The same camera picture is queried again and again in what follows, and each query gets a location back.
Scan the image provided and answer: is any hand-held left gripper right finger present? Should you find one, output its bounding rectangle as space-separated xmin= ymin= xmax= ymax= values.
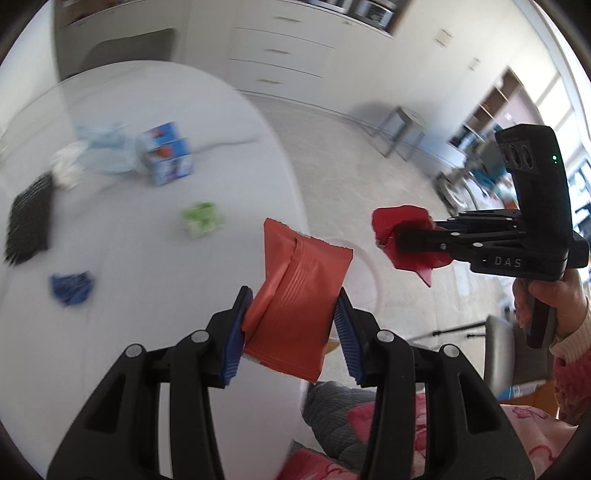
xmin=333 ymin=288 xmax=532 ymax=480

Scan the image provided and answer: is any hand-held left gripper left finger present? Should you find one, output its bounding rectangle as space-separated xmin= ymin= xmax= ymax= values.
xmin=46 ymin=285 xmax=254 ymax=480

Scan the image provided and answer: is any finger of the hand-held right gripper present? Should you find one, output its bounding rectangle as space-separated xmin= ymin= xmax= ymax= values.
xmin=433 ymin=210 xmax=523 ymax=237
xmin=397 ymin=230 xmax=492 ymax=260

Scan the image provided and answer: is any red wrapper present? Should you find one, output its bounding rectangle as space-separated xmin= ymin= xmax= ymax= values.
xmin=372 ymin=205 xmax=455 ymax=288

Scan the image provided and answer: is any orange-red packet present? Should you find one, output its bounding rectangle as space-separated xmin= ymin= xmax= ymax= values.
xmin=241 ymin=218 xmax=354 ymax=384

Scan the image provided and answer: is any green paper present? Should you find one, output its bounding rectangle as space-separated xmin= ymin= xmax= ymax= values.
xmin=180 ymin=202 xmax=225 ymax=238

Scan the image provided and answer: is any blue wrapper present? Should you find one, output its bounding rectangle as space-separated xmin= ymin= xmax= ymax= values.
xmin=48 ymin=270 xmax=97 ymax=308

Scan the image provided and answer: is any blue carton pack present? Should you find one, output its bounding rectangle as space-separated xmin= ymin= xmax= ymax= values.
xmin=136 ymin=121 xmax=195 ymax=186

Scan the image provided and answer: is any blue face mask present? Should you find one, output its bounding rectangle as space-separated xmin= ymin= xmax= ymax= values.
xmin=74 ymin=122 xmax=141 ymax=175

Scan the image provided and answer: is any white tissue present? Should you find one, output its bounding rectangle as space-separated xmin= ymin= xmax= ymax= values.
xmin=50 ymin=141 xmax=90 ymax=190

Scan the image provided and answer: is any person's right forearm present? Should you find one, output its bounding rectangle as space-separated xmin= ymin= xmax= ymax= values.
xmin=549 ymin=330 xmax=591 ymax=425

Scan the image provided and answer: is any person's right hand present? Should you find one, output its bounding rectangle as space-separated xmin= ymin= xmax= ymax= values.
xmin=512 ymin=270 xmax=591 ymax=344

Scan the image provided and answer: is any person's dark quilted clothing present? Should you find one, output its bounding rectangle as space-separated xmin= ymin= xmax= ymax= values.
xmin=302 ymin=381 xmax=384 ymax=467

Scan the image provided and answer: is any thin black rod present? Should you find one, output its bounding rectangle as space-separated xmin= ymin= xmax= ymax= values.
xmin=406 ymin=320 xmax=486 ymax=344

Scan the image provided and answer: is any metal leg stool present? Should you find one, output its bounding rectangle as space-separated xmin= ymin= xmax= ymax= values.
xmin=369 ymin=105 xmax=426 ymax=162

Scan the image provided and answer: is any grey plastic chair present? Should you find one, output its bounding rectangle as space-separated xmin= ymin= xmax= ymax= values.
xmin=482 ymin=314 xmax=555 ymax=398

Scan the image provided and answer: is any person's pink floral clothing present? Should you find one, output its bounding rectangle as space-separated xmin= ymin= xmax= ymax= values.
xmin=277 ymin=392 xmax=583 ymax=480

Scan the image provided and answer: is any white countertop appliance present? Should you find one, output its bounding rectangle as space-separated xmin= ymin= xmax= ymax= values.
xmin=351 ymin=0 xmax=398 ymax=29

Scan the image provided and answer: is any grey drawer cabinet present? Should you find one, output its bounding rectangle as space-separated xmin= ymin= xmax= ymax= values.
xmin=228 ymin=0 xmax=398 ymax=97

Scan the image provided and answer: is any grey upholstered chair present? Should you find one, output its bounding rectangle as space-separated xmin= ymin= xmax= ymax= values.
xmin=81 ymin=28 xmax=176 ymax=75

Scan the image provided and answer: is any open wooden wall shelf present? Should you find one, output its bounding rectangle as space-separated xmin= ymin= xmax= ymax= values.
xmin=445 ymin=65 xmax=546 ymax=153

